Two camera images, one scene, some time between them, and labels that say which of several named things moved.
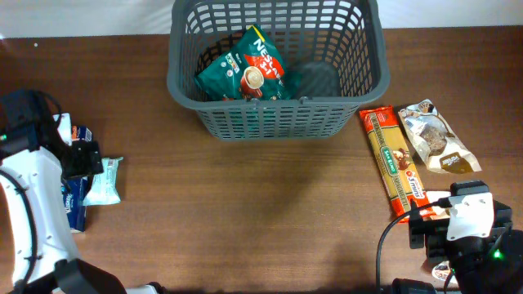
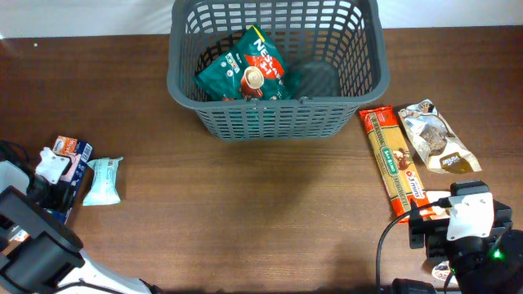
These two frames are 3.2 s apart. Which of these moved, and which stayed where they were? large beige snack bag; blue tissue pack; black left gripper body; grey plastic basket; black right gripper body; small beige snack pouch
Moved: black left gripper body; blue tissue pack
Stayed: small beige snack pouch; black right gripper body; grey plastic basket; large beige snack bag
